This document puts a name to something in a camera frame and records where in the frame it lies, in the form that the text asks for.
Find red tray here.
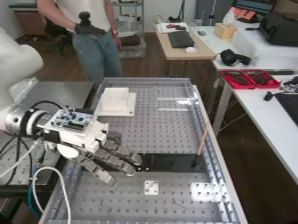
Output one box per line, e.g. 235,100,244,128
244,69,281,89
219,70,256,90

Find black headphones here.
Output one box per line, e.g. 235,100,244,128
214,48,252,67

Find small white square plate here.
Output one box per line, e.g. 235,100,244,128
142,180,160,196

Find person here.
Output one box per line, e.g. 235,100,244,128
35,0,123,84

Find wooden desk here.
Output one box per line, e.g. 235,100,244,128
154,22,216,79

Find black plate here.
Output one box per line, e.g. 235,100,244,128
135,152,210,173

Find small white box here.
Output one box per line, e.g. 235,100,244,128
94,86,138,117

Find black keyboard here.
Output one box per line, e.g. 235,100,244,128
166,30,196,49

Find black office chair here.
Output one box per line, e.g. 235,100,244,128
42,18,75,57

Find white desk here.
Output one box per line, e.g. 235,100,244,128
211,74,298,186
192,25,298,72

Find metal shelf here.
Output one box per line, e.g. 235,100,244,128
111,0,146,60

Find clear box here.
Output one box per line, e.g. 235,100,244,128
41,77,249,224

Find black case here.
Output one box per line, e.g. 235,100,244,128
257,12,298,47

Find black cable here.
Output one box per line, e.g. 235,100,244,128
27,99,63,112

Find cardboard box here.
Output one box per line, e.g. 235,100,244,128
212,22,236,41

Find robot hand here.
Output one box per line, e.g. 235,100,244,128
37,107,143,187

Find thin stick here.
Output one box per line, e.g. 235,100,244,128
195,127,210,158

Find white cable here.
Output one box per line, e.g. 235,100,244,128
0,139,45,179
30,166,73,224

